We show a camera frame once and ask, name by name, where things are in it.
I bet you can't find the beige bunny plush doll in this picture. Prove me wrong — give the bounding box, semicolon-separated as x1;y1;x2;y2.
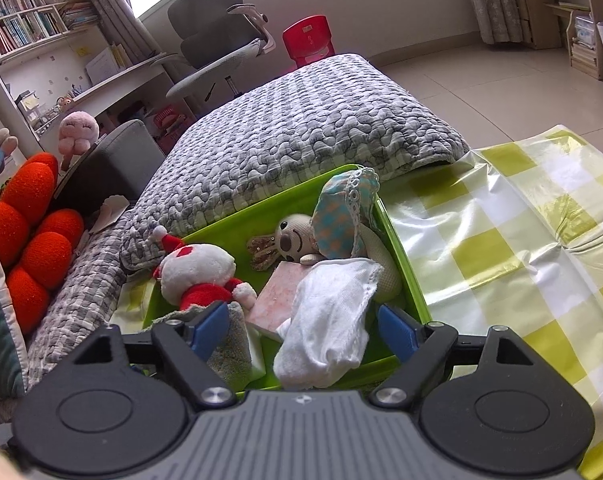
247;167;402;304

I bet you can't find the yellow white checkered tablecloth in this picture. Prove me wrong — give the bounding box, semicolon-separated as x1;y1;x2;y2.
111;123;603;480

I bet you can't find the grey office chair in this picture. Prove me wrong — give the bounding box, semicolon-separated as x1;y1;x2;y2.
155;0;276;102

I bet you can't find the red plastic stool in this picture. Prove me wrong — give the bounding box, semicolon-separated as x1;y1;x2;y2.
282;14;335;68

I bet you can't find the grey sofa with quilted cover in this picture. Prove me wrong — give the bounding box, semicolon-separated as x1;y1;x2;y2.
27;119;164;387

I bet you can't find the white cloth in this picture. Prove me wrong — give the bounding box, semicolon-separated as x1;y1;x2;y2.
273;258;383;390

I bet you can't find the pink plush toy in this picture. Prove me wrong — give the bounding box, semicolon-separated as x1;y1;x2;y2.
58;110;100;171

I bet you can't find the wooden desk with shelves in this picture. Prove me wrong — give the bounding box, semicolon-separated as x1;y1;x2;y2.
522;0;603;80

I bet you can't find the grey green towel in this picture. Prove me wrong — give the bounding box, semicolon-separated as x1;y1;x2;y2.
146;301;264;393

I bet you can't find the white red santa plush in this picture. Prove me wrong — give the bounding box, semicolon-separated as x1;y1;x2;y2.
150;226;257;311

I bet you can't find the grey quilted ottoman cushion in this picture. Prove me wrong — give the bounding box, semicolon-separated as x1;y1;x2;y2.
120;53;469;272

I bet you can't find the white paper scrap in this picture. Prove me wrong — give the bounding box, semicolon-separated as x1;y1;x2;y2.
88;195;130;234

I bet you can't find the white bookshelf with books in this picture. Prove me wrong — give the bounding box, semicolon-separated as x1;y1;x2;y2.
0;0;172;156

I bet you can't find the orange carrot plush pillow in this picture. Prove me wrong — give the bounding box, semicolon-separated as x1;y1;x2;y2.
0;153;84;335

